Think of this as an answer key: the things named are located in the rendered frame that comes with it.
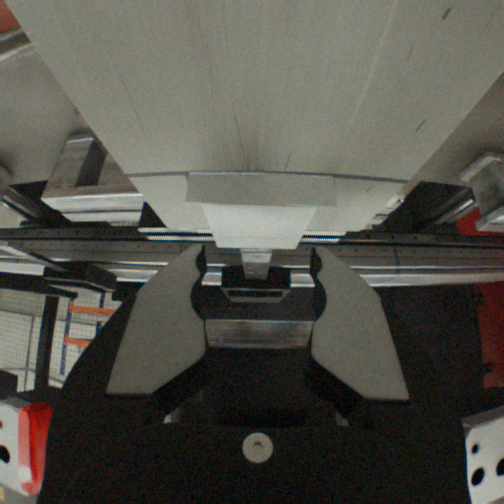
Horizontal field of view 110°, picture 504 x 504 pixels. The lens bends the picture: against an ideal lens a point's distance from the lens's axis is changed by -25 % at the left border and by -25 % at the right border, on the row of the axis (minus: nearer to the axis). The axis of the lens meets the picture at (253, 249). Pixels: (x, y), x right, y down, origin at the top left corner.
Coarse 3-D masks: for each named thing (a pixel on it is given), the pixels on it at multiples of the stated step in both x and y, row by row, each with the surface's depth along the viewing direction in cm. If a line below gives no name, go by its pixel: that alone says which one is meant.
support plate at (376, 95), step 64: (64, 0) 4; (128, 0) 5; (192, 0) 5; (256, 0) 5; (320, 0) 5; (384, 0) 5; (448, 0) 4; (64, 64) 7; (128, 64) 7; (192, 64) 7; (256, 64) 7; (320, 64) 7; (384, 64) 7; (448, 64) 6; (128, 128) 10; (192, 128) 10; (256, 128) 10; (320, 128) 10; (384, 128) 10; (448, 128) 9; (384, 192) 15
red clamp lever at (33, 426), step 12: (24, 408) 11; (36, 408) 11; (48, 408) 12; (24, 420) 10; (36, 420) 11; (48, 420) 12; (24, 432) 10; (36, 432) 10; (24, 444) 10; (36, 444) 10; (24, 456) 9; (36, 456) 10; (24, 468) 9; (36, 468) 9; (24, 480) 9; (36, 480) 9; (36, 492) 9
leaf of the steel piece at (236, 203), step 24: (192, 192) 13; (216, 192) 13; (240, 192) 13; (264, 192) 13; (288, 192) 13; (312, 192) 13; (216, 216) 19; (240, 216) 19; (264, 216) 18; (288, 216) 18; (312, 216) 18
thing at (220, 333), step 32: (224, 320) 20; (224, 352) 19; (256, 352) 19; (288, 352) 19; (224, 384) 18; (256, 384) 18; (288, 384) 18; (224, 416) 17; (256, 416) 17; (288, 416) 17
